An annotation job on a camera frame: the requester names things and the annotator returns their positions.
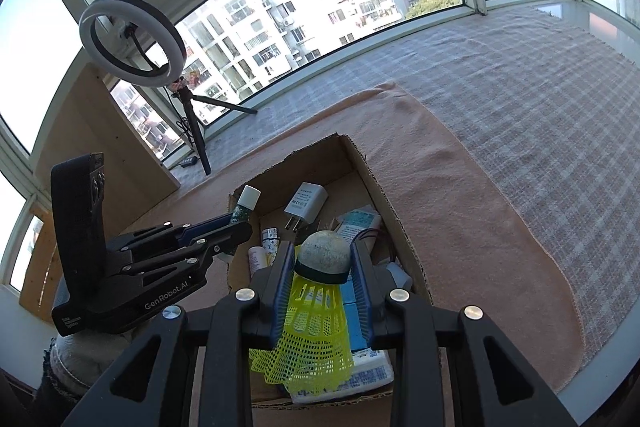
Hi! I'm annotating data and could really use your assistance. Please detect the grey checked cloth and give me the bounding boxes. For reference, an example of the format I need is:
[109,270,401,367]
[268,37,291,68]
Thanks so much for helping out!
[207,4,640,365]

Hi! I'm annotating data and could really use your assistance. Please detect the cardboard box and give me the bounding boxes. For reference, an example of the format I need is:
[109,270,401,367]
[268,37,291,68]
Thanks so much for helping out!
[227,133,441,410]

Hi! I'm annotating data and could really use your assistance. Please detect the black camera on gooseneck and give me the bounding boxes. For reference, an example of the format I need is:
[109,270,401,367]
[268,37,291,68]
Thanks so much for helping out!
[117,22,171,80]

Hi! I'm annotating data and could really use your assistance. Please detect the white ring light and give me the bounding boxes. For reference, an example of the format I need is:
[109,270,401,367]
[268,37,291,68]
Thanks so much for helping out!
[79,0,188,90]

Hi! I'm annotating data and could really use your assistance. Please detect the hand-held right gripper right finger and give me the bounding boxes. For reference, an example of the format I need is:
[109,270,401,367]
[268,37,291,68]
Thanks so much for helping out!
[350,241,581,427]

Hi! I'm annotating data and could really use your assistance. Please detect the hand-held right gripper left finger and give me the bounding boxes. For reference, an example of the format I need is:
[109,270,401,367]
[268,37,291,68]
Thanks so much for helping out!
[60,241,297,427]

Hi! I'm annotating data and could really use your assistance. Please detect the small patterned box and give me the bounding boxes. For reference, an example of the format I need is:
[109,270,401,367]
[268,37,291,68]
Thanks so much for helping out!
[260,228,281,265]

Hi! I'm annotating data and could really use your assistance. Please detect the white lotion bottle blue cap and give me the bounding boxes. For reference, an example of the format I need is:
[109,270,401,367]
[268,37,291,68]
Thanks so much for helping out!
[334,207,382,248]

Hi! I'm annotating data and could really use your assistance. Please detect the large light wooden board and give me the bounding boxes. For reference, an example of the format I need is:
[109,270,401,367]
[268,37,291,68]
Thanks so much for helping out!
[32,62,181,228]

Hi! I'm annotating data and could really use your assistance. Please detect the white wall charger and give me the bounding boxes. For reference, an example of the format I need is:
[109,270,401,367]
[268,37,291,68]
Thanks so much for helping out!
[283,182,328,240]

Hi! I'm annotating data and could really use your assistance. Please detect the pink blanket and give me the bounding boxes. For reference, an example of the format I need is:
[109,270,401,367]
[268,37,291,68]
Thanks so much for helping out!
[120,82,586,427]

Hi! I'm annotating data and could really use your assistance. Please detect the blue plastic phone stand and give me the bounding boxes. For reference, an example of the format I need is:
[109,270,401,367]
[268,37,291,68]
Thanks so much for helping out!
[341,279,372,353]

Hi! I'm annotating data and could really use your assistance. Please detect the yellow plastic shuttlecock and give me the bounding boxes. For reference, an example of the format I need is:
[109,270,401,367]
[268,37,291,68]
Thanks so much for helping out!
[250,230,354,395]

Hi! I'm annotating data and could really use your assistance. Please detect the apartment buildings outside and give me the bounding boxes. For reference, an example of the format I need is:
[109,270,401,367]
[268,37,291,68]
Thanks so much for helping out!
[110,0,531,158]

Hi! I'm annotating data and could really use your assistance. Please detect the small pink tube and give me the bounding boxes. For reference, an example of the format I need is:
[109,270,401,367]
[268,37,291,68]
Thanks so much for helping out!
[247,247,271,283]

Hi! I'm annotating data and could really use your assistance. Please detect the black tripod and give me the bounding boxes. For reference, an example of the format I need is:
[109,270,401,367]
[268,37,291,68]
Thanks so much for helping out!
[170,79,258,176]

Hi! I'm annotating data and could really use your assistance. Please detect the wooden plank panel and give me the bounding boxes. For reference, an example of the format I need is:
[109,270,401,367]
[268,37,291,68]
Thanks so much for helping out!
[20,207,61,308]

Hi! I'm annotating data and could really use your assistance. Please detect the green glue stick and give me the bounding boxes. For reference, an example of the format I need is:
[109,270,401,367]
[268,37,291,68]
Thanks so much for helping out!
[217,186,262,264]

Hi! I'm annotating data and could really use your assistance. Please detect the dotted white tissue pack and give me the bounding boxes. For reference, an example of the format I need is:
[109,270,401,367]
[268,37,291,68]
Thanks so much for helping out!
[285,347,396,405]

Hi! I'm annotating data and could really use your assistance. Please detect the black ring light cable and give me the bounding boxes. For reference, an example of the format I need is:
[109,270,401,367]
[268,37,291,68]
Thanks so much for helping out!
[175,122,196,158]

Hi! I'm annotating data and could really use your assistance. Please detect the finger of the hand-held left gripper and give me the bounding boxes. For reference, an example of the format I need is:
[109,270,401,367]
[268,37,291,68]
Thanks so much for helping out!
[117,213,236,254]
[125,222,253,279]

